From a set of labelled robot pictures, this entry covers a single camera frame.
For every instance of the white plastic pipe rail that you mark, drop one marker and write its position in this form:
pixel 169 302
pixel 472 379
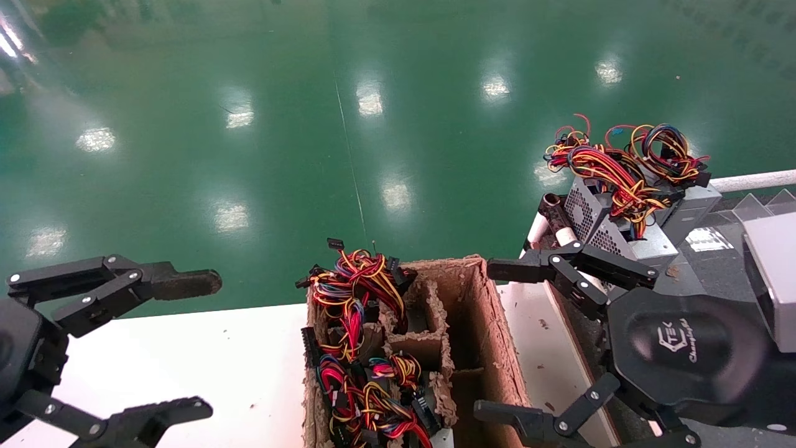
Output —
pixel 567 236
pixel 752 181

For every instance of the clear acrylic compartment tray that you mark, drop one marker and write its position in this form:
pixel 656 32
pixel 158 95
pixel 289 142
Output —
pixel 755 206

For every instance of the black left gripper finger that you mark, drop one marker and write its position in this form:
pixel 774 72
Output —
pixel 186 283
pixel 155 417

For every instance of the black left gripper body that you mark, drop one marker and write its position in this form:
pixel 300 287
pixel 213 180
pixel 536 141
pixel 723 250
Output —
pixel 25 348

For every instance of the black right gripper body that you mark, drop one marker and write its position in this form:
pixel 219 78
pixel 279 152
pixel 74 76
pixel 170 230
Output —
pixel 684 348

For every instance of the black pipe joint clamp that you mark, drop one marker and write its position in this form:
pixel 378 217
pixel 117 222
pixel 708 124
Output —
pixel 553 208

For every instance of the dark grey conveyor table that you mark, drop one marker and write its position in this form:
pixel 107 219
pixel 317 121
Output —
pixel 709 274

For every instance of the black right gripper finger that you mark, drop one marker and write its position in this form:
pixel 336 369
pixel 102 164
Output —
pixel 516 420
pixel 516 269

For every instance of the short white pipe leg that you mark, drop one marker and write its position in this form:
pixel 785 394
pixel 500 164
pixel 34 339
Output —
pixel 536 230

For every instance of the brown cardboard box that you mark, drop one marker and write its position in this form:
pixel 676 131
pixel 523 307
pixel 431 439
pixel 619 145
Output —
pixel 500 354

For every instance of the brown pulp divider insert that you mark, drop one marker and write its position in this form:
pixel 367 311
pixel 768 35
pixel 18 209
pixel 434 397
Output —
pixel 415 341

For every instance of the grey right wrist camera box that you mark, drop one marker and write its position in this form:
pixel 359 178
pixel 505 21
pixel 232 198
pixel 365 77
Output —
pixel 774 280

